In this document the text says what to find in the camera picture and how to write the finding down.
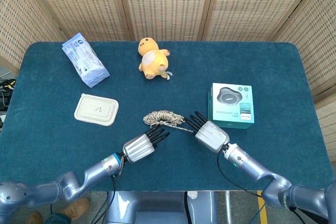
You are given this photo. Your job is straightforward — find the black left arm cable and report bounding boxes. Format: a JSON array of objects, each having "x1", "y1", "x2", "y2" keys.
[{"x1": 94, "y1": 154, "x2": 125, "y2": 224}]

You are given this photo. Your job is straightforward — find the woven folding screen panel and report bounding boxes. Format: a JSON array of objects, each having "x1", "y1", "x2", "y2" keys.
[
  {"x1": 202, "y1": 0, "x2": 322, "y2": 42},
  {"x1": 22, "y1": 0, "x2": 134, "y2": 42},
  {"x1": 0, "y1": 0, "x2": 66, "y2": 76},
  {"x1": 313, "y1": 94, "x2": 336, "y2": 164},
  {"x1": 274, "y1": 0, "x2": 336, "y2": 100},
  {"x1": 115, "y1": 0, "x2": 218, "y2": 42}
]

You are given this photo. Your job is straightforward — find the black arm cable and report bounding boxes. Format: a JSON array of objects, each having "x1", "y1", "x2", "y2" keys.
[
  {"x1": 94, "y1": 154, "x2": 125, "y2": 224},
  {"x1": 216, "y1": 145, "x2": 263, "y2": 197}
]

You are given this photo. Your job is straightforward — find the black floor cable bundle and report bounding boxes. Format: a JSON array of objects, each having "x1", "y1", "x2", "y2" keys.
[{"x1": 0, "y1": 77, "x2": 17, "y2": 110}]

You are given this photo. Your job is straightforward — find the brown leather boot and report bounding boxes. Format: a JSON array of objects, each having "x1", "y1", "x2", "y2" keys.
[
  {"x1": 25, "y1": 211, "x2": 44, "y2": 224},
  {"x1": 59, "y1": 198, "x2": 91, "y2": 221}
]

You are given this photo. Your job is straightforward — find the beige container lid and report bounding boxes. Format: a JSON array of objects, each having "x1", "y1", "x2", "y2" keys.
[{"x1": 73, "y1": 93, "x2": 119, "y2": 127}]

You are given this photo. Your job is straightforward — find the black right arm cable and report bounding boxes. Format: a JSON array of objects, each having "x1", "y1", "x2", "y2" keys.
[{"x1": 216, "y1": 145, "x2": 263, "y2": 197}]

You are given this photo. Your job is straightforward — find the beige braided rope bundle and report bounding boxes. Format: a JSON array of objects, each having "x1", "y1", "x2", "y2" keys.
[{"x1": 142, "y1": 110, "x2": 196, "y2": 133}]

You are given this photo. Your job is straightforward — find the silver robot torso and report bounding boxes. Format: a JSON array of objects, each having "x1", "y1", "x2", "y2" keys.
[{"x1": 104, "y1": 191, "x2": 218, "y2": 224}]

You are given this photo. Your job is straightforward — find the teal speaker box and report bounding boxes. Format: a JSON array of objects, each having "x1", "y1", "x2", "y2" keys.
[{"x1": 207, "y1": 82, "x2": 255, "y2": 130}]

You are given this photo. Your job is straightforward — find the teal table cloth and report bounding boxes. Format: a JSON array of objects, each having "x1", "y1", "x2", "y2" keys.
[{"x1": 0, "y1": 41, "x2": 333, "y2": 192}]

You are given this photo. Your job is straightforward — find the yellow plush toy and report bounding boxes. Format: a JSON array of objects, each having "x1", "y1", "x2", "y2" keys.
[{"x1": 138, "y1": 37, "x2": 173, "y2": 81}]

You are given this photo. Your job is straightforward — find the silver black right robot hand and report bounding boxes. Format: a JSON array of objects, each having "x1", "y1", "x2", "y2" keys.
[{"x1": 185, "y1": 111, "x2": 230, "y2": 154}]

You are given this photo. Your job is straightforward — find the pale blue plastic package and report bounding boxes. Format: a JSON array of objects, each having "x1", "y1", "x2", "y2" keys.
[{"x1": 61, "y1": 33, "x2": 110, "y2": 89}]

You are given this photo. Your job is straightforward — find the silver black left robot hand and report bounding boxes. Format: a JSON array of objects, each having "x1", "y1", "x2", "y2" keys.
[{"x1": 122, "y1": 125, "x2": 171, "y2": 164}]

